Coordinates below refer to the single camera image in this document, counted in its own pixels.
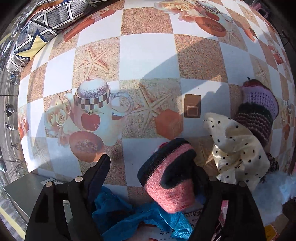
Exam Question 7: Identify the blue plastic bag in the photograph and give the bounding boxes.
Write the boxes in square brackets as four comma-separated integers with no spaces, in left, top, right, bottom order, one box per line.
[92,186,182,240]

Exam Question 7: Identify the white open storage box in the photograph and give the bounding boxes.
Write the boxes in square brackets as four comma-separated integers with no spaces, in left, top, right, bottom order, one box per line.
[4,169,73,223]

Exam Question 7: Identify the red patterned tissue box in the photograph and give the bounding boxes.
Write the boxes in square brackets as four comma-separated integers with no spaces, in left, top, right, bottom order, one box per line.
[264,213,288,241]

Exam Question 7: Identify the leopard print scrunchie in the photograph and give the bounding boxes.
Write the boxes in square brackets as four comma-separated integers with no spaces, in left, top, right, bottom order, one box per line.
[266,153,279,173]

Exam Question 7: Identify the cream polka dot scrunchie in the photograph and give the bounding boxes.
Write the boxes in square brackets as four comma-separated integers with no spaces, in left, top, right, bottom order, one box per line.
[204,113,270,191]

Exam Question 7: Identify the light blue fluffy cloth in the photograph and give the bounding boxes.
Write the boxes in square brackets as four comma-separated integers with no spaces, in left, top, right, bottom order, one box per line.
[252,171,295,226]

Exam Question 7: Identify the grey plaid pillow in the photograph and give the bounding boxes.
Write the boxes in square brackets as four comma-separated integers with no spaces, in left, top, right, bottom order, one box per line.
[6,1,98,74]

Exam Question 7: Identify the checkered tablecloth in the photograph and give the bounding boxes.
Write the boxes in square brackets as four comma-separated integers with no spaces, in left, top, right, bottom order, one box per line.
[18,1,295,204]

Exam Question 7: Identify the purple striped knit hat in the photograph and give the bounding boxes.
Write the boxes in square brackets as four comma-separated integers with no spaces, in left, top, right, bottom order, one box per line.
[235,78,279,147]

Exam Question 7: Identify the white peach drink carton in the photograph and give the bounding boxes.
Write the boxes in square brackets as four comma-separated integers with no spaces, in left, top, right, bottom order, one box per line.
[138,201,227,241]

